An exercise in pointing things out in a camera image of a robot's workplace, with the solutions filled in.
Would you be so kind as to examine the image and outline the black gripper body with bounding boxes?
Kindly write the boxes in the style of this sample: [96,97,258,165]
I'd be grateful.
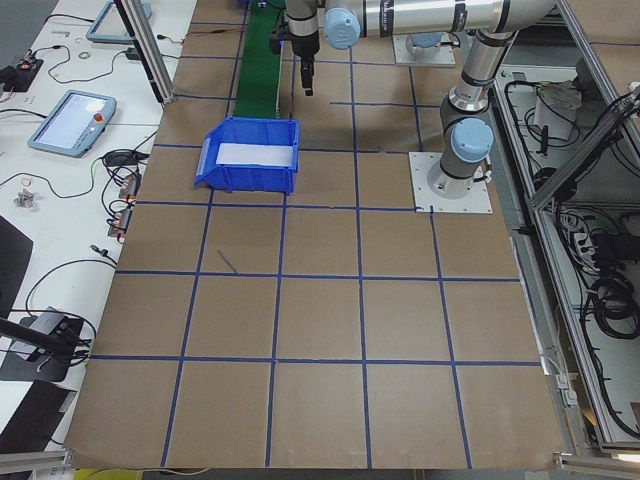
[291,31,320,61]

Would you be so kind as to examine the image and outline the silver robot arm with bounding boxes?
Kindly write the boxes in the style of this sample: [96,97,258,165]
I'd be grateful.
[270,0,555,200]

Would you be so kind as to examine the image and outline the green conveyor belt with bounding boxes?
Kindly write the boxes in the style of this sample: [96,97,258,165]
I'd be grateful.
[233,1,285,118]

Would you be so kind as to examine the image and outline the blue left plastic bin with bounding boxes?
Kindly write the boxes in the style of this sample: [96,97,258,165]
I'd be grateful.
[194,117,300,195]

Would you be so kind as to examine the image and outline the white foam sheet left bin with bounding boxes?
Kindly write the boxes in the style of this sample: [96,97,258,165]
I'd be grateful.
[216,143,294,167]

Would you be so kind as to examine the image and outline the far teach pendant tablet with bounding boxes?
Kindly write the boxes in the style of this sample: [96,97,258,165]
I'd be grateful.
[86,1,132,45]

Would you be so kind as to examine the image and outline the teach pendant tablet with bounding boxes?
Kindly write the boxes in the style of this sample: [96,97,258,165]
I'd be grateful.
[86,1,132,45]
[27,90,117,158]

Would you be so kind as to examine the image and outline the near teach pendant tablet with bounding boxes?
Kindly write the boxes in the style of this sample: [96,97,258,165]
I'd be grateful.
[27,90,117,158]

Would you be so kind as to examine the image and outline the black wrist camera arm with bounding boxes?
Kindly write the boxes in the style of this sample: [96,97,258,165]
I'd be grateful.
[269,23,289,55]

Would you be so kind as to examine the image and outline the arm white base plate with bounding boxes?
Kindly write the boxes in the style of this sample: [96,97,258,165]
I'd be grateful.
[393,32,457,68]
[409,152,493,214]

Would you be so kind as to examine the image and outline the aluminium frame post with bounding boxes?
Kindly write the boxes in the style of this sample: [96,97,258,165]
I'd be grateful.
[115,0,175,105]

